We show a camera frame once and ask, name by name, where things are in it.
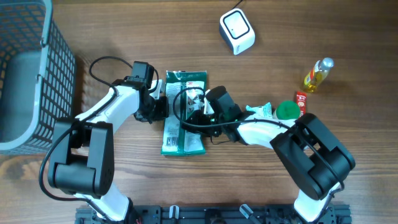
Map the green 3M gloves package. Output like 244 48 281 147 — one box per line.
161 71 207 156

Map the grey plastic mesh basket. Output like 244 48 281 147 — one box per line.
1 0 76 155

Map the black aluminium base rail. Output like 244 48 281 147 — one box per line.
75 204 353 224

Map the yellow oil bottle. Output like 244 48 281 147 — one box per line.
303 57 334 93

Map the mint green wipes packet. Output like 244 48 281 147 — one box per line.
246 102 273 118

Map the red snack stick packet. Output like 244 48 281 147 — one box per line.
296 91 307 117

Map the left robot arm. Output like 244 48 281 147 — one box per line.
39 61 169 223

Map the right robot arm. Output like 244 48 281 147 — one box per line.
182 86 356 223

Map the green white can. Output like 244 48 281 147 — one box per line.
272 101 300 120

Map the black left camera cable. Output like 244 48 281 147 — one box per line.
38 55 134 218

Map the white barcode scanner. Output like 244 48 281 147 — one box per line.
219 8 256 55

